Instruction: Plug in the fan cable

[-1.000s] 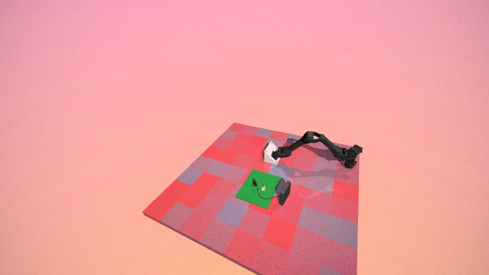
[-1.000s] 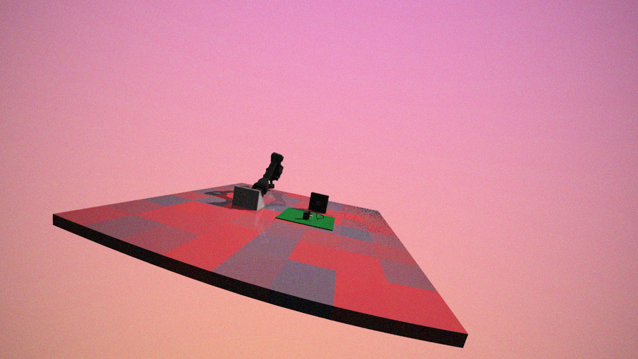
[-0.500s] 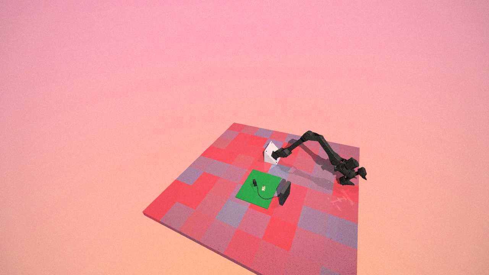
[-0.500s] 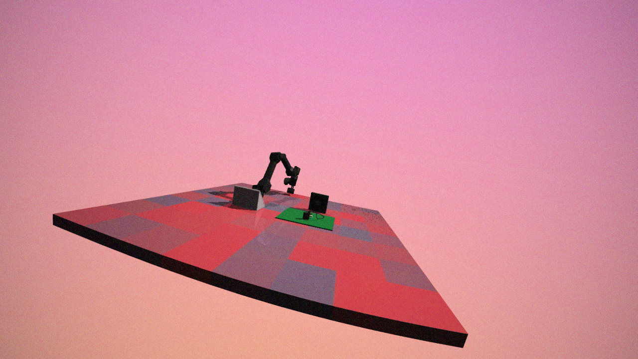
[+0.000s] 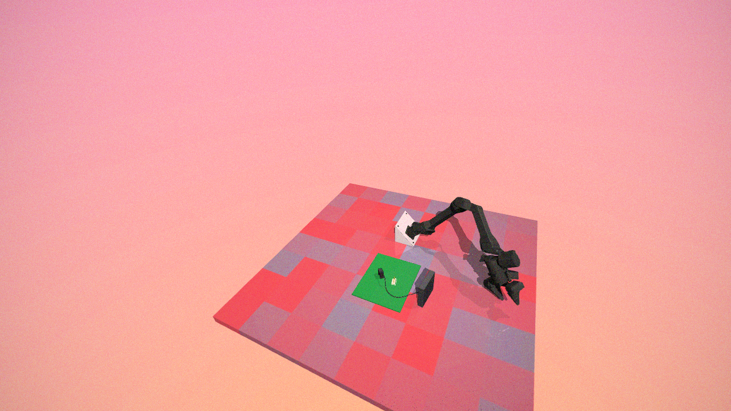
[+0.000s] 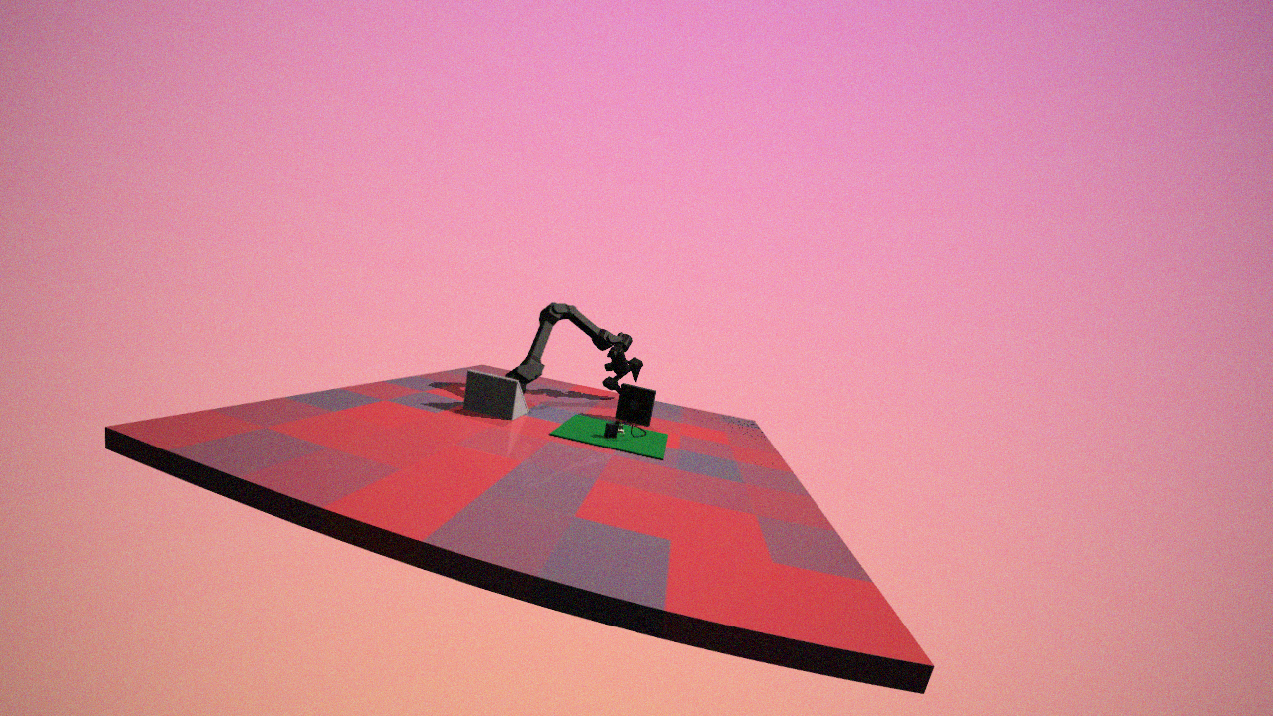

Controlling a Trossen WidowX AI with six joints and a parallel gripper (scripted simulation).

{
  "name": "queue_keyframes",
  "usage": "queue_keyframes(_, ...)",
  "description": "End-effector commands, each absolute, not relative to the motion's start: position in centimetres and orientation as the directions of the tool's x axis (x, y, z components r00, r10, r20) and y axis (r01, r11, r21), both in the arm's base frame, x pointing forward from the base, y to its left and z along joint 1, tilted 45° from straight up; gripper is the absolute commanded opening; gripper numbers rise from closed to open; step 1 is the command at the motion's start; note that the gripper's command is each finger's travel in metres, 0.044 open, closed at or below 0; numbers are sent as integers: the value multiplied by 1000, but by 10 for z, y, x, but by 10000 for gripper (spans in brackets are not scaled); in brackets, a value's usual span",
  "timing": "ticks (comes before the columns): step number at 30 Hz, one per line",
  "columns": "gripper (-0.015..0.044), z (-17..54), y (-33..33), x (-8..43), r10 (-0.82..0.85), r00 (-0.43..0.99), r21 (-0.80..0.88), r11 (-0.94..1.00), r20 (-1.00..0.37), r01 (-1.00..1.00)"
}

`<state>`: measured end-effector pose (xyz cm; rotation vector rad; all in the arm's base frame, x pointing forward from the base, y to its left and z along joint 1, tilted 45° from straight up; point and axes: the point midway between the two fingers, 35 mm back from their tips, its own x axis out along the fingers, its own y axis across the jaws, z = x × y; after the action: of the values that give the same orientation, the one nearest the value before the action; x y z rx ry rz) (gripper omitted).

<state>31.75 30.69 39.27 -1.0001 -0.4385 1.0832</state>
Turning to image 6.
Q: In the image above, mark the black cable with plug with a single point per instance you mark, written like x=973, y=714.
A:
x=611, y=429

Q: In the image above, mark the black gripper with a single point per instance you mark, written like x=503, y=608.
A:
x=621, y=370

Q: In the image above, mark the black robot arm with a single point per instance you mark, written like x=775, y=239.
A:
x=532, y=368

